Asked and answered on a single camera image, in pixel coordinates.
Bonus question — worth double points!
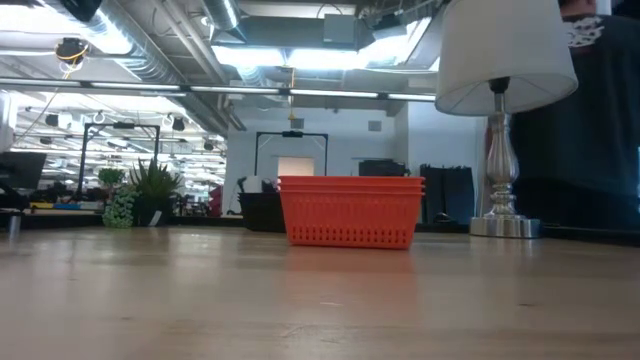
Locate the orange slotted plastic basket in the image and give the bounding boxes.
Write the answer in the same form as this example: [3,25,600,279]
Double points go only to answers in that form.
[278,190,426,250]
[278,184,426,193]

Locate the black printer box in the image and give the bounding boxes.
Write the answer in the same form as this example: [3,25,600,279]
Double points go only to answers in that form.
[357,159,410,178]

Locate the black slotted plastic basket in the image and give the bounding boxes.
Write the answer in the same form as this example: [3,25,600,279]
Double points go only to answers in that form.
[237,191,287,234]

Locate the red chair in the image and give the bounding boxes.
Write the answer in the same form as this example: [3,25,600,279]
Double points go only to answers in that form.
[208,184,225,218]

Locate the black cabinet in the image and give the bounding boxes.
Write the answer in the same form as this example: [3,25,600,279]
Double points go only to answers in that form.
[419,164,476,225]

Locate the grey ceiling box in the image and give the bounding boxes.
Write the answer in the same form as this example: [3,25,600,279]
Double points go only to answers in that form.
[323,13,358,44]

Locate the spiky green potted plant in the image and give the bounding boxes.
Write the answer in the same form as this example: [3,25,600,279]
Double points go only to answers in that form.
[128,158,184,228]

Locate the trailing green succulent plant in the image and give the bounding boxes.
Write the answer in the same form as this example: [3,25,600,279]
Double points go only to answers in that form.
[101,184,140,230]

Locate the small leafy green plant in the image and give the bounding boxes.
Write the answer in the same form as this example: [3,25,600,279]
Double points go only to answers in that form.
[96,167,126,189]

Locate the silver lamp with white shade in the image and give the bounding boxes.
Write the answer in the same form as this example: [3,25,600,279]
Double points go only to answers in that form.
[434,0,580,240]

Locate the person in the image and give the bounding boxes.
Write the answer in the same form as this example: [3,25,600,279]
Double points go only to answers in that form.
[508,0,640,232]

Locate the black computer monitor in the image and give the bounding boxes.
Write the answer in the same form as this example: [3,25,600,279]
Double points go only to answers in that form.
[0,151,48,191]

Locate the white machine casing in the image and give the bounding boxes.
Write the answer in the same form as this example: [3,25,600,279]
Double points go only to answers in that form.
[0,91,19,154]

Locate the black metal frame station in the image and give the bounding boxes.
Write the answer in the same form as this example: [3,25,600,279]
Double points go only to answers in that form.
[76,121,162,202]
[254,130,330,178]

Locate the overhead frame light bar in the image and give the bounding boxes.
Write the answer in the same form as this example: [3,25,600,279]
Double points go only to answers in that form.
[0,77,437,104]

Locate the black overhead camera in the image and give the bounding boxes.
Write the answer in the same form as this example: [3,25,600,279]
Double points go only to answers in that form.
[54,36,92,67]

